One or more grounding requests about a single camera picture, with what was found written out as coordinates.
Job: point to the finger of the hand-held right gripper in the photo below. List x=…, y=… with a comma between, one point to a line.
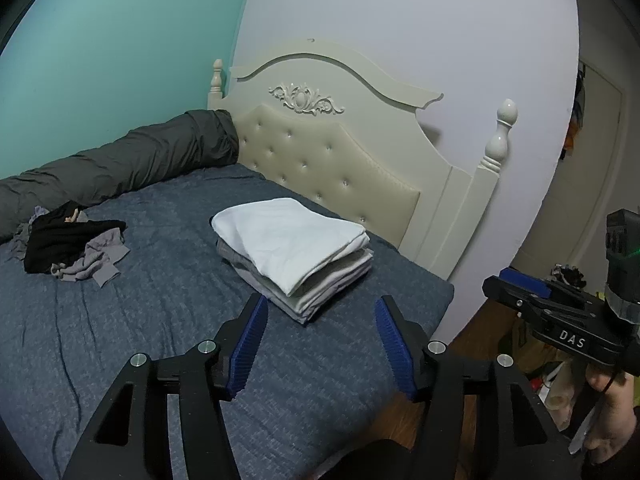
x=510, y=294
x=525, y=282

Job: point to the dark grey rolled duvet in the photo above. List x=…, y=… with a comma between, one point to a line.
x=125, y=160

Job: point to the pile of folded light clothes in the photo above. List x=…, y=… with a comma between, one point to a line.
x=330, y=290

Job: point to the grey garment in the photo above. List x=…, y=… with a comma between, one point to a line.
x=100, y=260

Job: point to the blue-grey garment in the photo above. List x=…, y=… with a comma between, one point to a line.
x=20, y=240

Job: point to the cream door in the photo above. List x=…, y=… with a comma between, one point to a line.
x=595, y=170

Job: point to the person's right hand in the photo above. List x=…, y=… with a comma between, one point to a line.
x=617, y=420

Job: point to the white shirt with black collar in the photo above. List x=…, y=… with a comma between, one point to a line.
x=290, y=240

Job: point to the person's dark pants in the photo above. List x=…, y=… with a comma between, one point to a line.
x=365, y=462

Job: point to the black garment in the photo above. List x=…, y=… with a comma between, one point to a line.
x=60, y=245

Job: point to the cream tufted headboard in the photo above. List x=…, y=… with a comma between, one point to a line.
x=375, y=135

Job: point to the colourful hanging items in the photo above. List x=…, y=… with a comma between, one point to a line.
x=575, y=120

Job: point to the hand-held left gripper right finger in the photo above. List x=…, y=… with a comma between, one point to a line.
x=395, y=350

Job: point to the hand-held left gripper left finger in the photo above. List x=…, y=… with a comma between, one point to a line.
x=247, y=345

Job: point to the blue patterned bedspread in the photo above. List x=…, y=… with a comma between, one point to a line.
x=150, y=320

